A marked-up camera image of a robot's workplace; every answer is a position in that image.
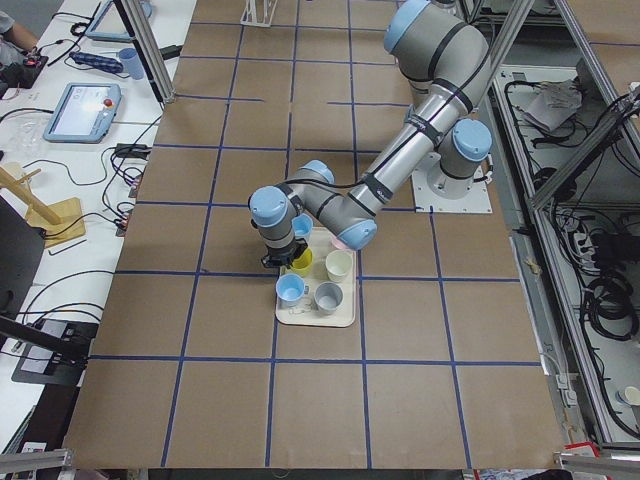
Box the white wire cup rack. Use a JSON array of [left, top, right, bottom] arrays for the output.
[[240, 0, 278, 28]]

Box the grey plastic cup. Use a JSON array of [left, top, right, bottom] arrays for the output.
[[314, 282, 344, 316]]

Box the pink plastic cup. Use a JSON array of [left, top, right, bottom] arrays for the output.
[[331, 237, 347, 250]]

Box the yellow plastic cup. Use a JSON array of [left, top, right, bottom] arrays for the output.
[[291, 248, 314, 277]]

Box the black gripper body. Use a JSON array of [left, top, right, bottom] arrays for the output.
[[261, 238, 308, 268]]

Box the cream plastic cup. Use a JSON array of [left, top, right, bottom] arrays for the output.
[[325, 250, 353, 283]]

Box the blue cup near grey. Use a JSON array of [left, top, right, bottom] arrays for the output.
[[275, 273, 308, 308]]

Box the black power adapter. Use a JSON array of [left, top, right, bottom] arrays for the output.
[[114, 143, 151, 160]]

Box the wooden stand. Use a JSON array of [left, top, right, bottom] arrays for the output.
[[1, 167, 86, 249]]

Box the teach pendant far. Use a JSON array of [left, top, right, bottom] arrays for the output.
[[85, 1, 132, 43]]

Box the blue cup on desk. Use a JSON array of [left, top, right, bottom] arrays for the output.
[[118, 47, 145, 80]]

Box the aluminium frame post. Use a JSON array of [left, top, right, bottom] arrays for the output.
[[114, 0, 176, 105]]

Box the blue checkered umbrella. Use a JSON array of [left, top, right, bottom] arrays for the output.
[[69, 51, 124, 74]]

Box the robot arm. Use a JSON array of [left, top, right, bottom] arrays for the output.
[[248, 1, 490, 268]]

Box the teach pendant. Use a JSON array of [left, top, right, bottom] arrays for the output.
[[43, 83, 122, 144], [85, 1, 132, 43]]

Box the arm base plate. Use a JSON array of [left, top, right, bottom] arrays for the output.
[[411, 152, 493, 215]]

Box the blue cup near pink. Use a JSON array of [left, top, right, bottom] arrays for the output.
[[292, 214, 314, 241]]

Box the teach pendant near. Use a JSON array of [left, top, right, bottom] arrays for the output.
[[43, 83, 122, 144]]

